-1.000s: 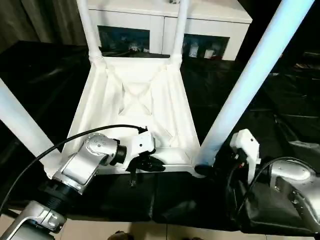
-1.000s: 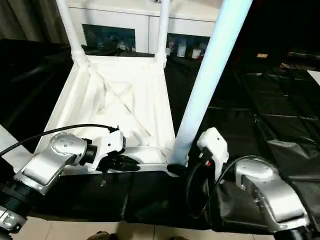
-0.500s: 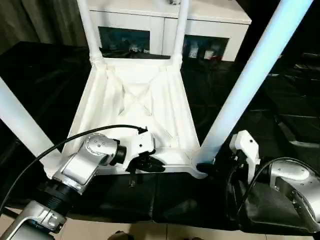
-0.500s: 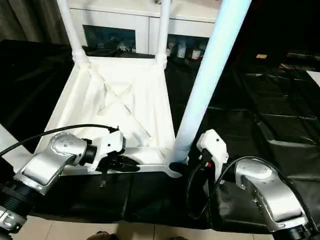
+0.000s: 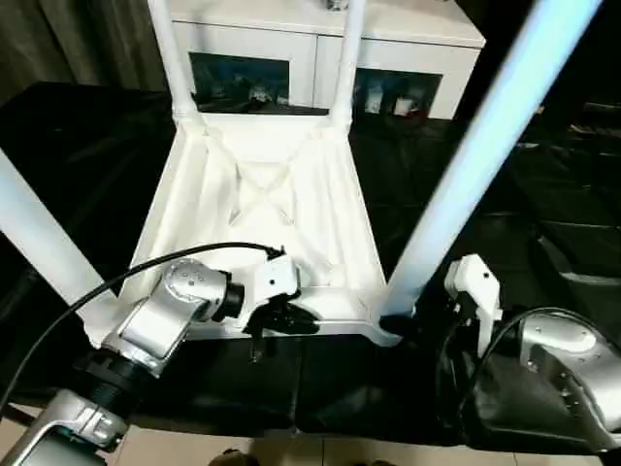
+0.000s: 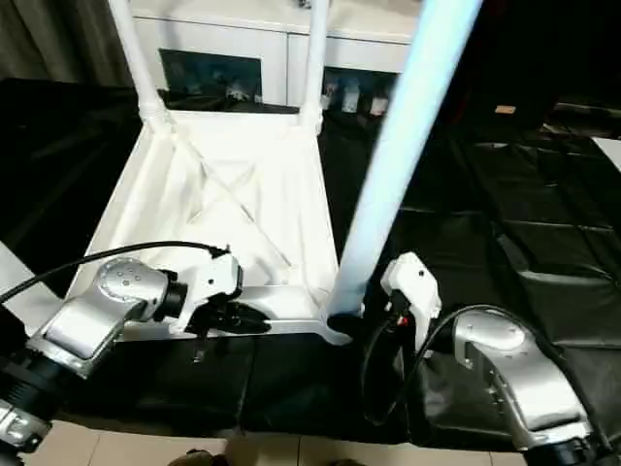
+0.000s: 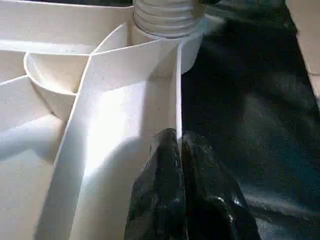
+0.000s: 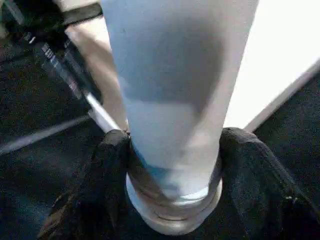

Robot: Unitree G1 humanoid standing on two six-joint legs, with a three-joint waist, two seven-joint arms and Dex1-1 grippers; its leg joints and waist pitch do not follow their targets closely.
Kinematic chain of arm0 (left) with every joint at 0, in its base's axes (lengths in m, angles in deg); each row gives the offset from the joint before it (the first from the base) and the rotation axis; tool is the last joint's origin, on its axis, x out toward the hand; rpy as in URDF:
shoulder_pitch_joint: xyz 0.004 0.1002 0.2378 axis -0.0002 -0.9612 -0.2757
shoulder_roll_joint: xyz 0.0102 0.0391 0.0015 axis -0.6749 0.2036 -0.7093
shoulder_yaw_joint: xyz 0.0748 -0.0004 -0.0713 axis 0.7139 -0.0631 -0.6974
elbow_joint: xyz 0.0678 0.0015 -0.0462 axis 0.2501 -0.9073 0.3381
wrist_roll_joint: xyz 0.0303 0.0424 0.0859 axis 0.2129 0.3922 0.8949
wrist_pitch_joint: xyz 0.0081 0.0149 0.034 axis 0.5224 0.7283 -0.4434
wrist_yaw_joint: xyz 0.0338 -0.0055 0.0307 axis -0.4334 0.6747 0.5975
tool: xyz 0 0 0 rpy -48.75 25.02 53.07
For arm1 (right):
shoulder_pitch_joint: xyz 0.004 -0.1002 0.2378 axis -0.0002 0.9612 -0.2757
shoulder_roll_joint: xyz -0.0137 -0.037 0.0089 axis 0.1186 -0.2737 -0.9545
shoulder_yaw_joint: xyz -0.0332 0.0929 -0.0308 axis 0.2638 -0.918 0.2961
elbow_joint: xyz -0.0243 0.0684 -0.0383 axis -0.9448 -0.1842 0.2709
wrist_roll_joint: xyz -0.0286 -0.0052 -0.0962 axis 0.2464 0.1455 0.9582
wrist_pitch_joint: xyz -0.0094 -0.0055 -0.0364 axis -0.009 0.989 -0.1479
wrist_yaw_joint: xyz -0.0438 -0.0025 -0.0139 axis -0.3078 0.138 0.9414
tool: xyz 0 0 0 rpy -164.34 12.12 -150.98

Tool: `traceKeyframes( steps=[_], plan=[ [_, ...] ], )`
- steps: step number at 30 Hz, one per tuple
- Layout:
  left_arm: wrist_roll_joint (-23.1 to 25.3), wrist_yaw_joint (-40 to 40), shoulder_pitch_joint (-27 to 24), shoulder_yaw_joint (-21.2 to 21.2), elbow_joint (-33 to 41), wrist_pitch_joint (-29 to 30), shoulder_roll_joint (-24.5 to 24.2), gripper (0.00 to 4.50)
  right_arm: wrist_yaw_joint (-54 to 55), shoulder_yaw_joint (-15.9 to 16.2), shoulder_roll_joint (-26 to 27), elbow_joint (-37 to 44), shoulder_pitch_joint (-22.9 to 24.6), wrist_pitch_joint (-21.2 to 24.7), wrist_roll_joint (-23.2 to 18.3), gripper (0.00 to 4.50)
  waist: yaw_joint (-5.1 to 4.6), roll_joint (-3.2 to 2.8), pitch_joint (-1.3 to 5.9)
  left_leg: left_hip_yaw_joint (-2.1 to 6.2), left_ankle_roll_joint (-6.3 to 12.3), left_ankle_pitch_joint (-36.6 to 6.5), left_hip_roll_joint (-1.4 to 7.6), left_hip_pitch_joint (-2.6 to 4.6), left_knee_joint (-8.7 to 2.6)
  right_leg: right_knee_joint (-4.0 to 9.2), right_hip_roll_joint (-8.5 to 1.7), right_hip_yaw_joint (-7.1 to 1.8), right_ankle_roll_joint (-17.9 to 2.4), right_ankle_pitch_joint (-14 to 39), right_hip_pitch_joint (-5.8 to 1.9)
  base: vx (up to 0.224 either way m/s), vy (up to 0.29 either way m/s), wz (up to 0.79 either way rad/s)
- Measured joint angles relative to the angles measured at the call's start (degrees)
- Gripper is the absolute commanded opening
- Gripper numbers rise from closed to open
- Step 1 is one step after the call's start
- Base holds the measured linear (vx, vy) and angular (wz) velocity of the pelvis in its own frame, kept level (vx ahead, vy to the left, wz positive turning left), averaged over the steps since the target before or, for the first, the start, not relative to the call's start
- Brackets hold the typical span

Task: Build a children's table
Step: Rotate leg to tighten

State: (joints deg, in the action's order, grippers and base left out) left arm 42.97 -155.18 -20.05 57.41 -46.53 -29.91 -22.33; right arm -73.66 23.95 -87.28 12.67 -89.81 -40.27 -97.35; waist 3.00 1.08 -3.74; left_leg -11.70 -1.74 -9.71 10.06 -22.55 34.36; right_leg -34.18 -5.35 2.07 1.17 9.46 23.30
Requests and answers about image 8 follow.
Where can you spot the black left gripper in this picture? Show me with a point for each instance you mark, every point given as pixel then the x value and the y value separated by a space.
pixel 40 37

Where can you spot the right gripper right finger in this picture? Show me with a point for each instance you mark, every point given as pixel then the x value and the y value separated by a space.
pixel 262 195

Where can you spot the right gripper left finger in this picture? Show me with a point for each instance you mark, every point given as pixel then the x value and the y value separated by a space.
pixel 100 195

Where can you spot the white plastic table leg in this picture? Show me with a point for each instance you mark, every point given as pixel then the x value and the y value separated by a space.
pixel 175 75

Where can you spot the white plastic table top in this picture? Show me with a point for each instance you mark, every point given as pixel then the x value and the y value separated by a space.
pixel 282 50

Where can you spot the black work mat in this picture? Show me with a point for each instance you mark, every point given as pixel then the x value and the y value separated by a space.
pixel 37 125

